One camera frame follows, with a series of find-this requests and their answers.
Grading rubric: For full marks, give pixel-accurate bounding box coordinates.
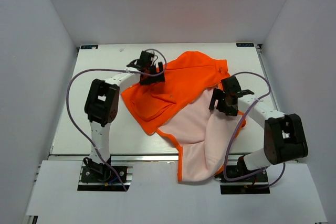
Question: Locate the right blue table label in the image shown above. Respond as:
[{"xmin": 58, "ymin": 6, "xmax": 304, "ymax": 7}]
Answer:
[{"xmin": 236, "ymin": 42, "xmax": 255, "ymax": 47}]

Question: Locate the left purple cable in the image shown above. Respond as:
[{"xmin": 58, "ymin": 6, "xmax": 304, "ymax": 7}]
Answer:
[{"xmin": 65, "ymin": 48, "xmax": 169, "ymax": 191}]

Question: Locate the aluminium table front rail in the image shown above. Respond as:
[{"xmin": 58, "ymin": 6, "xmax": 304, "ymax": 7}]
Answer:
[{"xmin": 47, "ymin": 153, "xmax": 300, "ymax": 164}]

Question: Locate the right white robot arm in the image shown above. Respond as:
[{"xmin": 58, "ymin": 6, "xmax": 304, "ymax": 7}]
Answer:
[{"xmin": 209, "ymin": 76, "xmax": 308, "ymax": 182}]

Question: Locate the aluminium table right rail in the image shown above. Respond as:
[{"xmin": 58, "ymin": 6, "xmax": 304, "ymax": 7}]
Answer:
[{"xmin": 255, "ymin": 44, "xmax": 278, "ymax": 109}]

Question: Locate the left blue table label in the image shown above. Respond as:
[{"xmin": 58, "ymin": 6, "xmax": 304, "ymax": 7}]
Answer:
[{"xmin": 80, "ymin": 45, "xmax": 98, "ymax": 50}]

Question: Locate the purple cable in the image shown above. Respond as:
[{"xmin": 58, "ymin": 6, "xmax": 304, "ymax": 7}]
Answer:
[
  {"xmin": 65, "ymin": 48, "xmax": 169, "ymax": 191},
  {"xmin": 222, "ymin": 71, "xmax": 286, "ymax": 189}
]

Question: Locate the blue table label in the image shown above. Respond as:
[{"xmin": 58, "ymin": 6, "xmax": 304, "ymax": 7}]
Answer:
[
  {"xmin": 236, "ymin": 42, "xmax": 255, "ymax": 47},
  {"xmin": 80, "ymin": 45, "xmax": 98, "ymax": 50}
]

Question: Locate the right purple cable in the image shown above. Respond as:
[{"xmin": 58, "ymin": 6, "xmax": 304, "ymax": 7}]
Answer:
[{"xmin": 222, "ymin": 71, "xmax": 286, "ymax": 189}]

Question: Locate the orange zip-up jacket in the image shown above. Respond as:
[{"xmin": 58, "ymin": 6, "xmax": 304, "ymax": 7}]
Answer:
[{"xmin": 121, "ymin": 51, "xmax": 246, "ymax": 183}]

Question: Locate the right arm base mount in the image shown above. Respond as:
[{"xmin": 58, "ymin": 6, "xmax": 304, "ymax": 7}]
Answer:
[{"xmin": 214, "ymin": 156, "xmax": 270, "ymax": 195}]

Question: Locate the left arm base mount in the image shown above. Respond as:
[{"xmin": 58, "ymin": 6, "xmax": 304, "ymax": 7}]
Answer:
[{"xmin": 77, "ymin": 157, "xmax": 133, "ymax": 192}]

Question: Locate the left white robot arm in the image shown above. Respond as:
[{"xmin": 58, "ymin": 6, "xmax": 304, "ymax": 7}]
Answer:
[{"xmin": 84, "ymin": 49, "xmax": 166, "ymax": 182}]

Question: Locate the aluminium table rail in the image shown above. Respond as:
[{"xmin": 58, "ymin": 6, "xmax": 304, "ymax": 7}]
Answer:
[
  {"xmin": 255, "ymin": 44, "xmax": 278, "ymax": 109},
  {"xmin": 47, "ymin": 153, "xmax": 300, "ymax": 164}
]

